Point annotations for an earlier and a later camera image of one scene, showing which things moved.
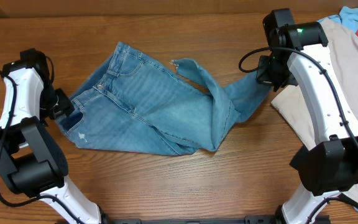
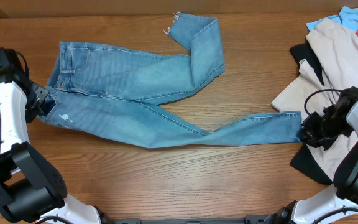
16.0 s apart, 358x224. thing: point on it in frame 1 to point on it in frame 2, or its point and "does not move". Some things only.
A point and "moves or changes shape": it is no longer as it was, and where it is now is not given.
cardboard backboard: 163,9 does not move
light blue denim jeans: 134,104 moves or changes shape
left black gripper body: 55,101 to 36,96
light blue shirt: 348,17 does not move
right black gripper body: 275,72 to 324,130
